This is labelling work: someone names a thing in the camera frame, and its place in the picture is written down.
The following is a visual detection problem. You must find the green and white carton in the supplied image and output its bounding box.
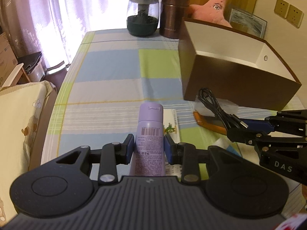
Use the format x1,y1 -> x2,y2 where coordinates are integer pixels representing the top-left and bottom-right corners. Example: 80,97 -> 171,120
163,109 -> 183,176

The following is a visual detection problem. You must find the blue packet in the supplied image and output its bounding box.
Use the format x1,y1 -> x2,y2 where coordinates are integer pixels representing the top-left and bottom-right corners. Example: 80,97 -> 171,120
227,144 -> 243,160

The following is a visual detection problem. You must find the glass jar with dark base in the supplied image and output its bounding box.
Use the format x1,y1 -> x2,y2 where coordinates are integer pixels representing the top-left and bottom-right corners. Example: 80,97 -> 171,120
126,0 -> 160,37

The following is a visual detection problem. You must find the sheer pink curtain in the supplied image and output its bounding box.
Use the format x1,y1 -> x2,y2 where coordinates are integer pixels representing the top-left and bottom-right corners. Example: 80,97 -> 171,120
0,0 -> 154,77

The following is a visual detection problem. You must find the black cable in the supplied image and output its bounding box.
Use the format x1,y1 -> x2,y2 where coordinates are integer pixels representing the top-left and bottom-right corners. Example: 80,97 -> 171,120
198,87 -> 249,131

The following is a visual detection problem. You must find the dark plastic drawer unit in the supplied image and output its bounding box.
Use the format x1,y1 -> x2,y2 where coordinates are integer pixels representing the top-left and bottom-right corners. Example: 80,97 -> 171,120
17,51 -> 46,82

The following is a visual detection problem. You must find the copper metal canister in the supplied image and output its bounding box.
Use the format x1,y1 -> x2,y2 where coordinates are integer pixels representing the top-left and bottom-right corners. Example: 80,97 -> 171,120
159,0 -> 190,39

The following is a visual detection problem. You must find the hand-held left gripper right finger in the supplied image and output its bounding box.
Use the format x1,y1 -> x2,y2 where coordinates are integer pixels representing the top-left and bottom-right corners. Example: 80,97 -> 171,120
164,134 -> 240,183

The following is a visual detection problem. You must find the clear plastic case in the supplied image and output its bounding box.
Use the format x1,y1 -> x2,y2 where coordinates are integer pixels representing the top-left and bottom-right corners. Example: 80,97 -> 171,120
195,95 -> 238,123

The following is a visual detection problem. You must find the cream cushioned chair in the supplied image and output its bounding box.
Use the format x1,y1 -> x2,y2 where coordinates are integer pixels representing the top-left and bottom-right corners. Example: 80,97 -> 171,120
0,80 -> 58,221

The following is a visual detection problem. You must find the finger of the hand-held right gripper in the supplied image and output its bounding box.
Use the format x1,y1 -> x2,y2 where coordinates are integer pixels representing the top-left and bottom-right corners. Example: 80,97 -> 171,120
241,110 -> 307,137
226,127 -> 307,147

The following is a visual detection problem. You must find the white wooden stool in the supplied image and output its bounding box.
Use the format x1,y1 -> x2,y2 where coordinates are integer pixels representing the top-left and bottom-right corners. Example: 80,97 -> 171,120
0,63 -> 32,89

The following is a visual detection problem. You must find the glass picture frame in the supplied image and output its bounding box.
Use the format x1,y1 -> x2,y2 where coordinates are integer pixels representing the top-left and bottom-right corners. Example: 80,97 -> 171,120
228,8 -> 267,39

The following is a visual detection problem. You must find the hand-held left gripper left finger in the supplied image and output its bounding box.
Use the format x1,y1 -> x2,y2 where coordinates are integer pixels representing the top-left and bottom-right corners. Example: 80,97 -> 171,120
56,134 -> 135,185

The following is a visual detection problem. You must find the purple tube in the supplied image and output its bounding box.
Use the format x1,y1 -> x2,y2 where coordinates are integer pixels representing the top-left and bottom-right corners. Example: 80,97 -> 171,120
130,103 -> 166,177

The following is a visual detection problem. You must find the pink starfish plush toy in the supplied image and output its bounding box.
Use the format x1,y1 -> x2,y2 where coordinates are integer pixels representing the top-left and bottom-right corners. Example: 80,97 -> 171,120
188,0 -> 233,28

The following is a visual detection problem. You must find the cardboard carton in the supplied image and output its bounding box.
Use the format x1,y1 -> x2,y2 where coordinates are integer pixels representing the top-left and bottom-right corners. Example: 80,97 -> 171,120
0,32 -> 19,88

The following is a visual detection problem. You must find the orange utility knife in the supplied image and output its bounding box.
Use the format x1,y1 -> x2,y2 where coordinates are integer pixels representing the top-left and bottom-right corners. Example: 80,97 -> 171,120
193,111 -> 229,136

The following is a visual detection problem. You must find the brown cardboard box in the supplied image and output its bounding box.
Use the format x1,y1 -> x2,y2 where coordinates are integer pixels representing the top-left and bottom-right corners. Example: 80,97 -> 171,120
178,17 -> 302,111

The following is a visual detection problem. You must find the gold wall socket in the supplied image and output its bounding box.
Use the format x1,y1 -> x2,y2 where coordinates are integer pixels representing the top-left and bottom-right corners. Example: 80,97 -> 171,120
274,0 -> 290,19
286,4 -> 305,28

